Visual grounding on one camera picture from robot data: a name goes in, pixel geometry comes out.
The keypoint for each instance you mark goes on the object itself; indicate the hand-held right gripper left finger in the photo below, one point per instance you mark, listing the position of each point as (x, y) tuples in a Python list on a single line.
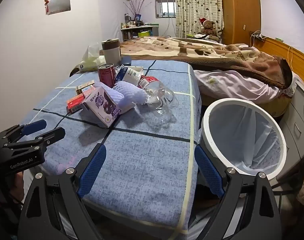
[(94, 170)]

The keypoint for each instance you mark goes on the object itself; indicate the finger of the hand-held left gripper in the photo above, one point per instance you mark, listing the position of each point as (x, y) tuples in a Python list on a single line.
[(34, 126), (51, 135)]

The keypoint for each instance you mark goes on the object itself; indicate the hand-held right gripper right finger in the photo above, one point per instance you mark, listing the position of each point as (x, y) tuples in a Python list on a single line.
[(208, 170)]

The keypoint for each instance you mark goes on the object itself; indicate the white round trash bin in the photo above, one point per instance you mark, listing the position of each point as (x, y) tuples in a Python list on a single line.
[(205, 130)]

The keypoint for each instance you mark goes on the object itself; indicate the small red white box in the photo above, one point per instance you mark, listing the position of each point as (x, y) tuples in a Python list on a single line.
[(89, 90)]

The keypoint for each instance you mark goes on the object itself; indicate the purple milk carton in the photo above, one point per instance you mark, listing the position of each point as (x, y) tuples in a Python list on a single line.
[(102, 105)]

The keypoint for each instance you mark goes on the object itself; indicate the beige cigarette box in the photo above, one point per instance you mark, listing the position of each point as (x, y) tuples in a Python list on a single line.
[(85, 84)]

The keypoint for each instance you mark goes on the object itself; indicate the white foam fruit net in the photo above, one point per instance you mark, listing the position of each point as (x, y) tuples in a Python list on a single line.
[(118, 97)]

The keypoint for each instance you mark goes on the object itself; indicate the red drink can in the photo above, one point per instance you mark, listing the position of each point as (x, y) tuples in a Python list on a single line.
[(107, 77)]

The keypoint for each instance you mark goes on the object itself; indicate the white cloth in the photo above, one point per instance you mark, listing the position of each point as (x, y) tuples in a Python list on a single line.
[(132, 92)]

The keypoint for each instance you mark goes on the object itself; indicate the clear plastic bottle red label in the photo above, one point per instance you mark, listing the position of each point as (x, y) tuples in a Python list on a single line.
[(157, 97)]

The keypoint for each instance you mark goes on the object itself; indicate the white blue milk carton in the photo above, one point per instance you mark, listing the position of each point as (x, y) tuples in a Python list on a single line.
[(132, 75)]

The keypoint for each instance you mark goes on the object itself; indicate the clear plastic bin liner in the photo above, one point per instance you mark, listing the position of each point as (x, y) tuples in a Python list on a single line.
[(242, 135)]

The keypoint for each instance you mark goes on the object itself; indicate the blue checked tablecloth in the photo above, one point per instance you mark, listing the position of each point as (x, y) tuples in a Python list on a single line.
[(147, 167)]

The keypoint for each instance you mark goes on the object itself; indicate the yellow tissue pack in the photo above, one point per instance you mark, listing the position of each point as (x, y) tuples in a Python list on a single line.
[(89, 65)]

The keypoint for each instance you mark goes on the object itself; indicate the pink bed sheet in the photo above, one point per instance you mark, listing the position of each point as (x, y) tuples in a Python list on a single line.
[(229, 85)]

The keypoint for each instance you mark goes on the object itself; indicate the grey brown thermos mug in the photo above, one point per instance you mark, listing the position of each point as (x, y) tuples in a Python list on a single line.
[(111, 55)]

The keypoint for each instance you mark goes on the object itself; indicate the grey nightstand with drawers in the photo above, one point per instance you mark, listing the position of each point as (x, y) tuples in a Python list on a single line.
[(297, 115)]

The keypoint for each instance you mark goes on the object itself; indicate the brown printed blanket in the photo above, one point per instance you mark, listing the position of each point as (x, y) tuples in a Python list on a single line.
[(217, 55)]

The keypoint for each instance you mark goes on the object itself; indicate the red hanging ornament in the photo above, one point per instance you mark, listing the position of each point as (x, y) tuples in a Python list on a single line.
[(46, 1)]

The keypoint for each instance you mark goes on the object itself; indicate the cluttered grey side desk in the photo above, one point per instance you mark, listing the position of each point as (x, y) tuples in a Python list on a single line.
[(132, 31)]

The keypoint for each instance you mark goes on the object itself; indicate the green box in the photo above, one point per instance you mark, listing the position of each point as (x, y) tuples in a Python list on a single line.
[(144, 33)]

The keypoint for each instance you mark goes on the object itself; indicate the wooden bed headboard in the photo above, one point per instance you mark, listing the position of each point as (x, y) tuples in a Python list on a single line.
[(274, 47)]

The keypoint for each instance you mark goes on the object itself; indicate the brown teddy bear red hat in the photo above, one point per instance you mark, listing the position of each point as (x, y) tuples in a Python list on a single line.
[(209, 27)]

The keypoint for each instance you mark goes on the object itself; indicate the white power strip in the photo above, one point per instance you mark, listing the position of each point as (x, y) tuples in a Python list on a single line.
[(258, 36)]

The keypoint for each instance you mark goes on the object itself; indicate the vase with purple branches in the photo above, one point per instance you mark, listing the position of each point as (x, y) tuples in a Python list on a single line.
[(137, 10)]

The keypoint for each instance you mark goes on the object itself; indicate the wooden wardrobe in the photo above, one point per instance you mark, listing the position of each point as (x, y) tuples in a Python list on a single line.
[(242, 10)]

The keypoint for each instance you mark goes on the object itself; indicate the heart patterned curtain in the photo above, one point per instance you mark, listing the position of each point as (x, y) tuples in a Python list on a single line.
[(192, 5)]

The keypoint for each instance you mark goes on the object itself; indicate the barred window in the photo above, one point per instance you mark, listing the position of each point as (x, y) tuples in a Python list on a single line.
[(164, 7)]

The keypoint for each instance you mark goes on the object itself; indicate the silver wall poster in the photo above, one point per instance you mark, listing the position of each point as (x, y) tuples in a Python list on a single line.
[(59, 1)]

